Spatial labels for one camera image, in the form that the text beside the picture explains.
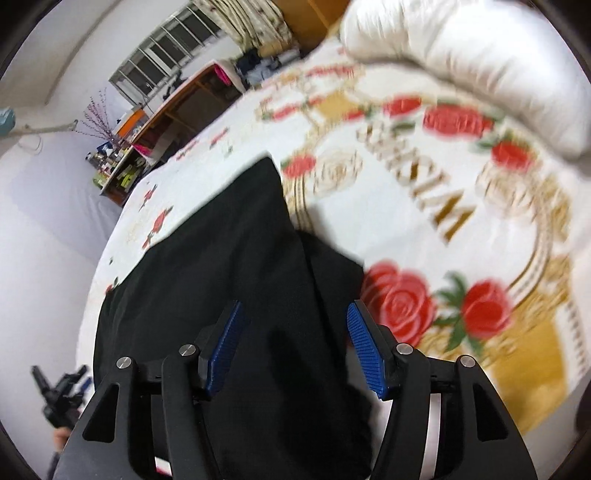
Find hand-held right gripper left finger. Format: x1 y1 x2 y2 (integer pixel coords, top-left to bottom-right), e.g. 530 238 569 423
53 300 252 480

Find barred window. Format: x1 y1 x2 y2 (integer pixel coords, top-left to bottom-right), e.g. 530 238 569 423
108 4 222 97

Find patterned cream curtain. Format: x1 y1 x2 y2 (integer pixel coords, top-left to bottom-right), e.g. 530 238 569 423
194 0 296 47

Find cluttered wooden shelf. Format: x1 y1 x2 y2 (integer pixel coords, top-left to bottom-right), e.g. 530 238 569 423
85 143 148 206

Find black jacket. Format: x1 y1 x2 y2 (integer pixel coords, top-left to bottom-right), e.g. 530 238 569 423
92 156 375 480

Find wooden wardrobe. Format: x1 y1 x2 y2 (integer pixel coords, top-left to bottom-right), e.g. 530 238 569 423
272 0 356 29

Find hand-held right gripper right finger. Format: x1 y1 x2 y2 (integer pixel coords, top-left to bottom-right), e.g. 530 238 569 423
346 299 539 480

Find white wall pipe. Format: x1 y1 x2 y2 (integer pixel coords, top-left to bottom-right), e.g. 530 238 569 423
9 119 79 137

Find pink blossom branches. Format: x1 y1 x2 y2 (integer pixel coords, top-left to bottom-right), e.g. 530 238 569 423
81 90 116 139

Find pile of dark clothes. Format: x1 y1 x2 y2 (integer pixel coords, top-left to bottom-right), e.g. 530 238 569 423
235 39 301 88

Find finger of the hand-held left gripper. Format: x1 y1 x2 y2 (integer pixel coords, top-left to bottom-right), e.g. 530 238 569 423
69 364 93 397

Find white puffy duvet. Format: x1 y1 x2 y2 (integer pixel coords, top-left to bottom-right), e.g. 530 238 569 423
342 0 587 160

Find wooden folding table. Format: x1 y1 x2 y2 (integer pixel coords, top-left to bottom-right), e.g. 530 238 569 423
134 60 243 162

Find orange and white box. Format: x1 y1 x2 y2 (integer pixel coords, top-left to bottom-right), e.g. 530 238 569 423
115 106 146 137

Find floral rose bedsheet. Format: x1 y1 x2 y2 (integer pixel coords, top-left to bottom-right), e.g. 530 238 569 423
76 37 591 453

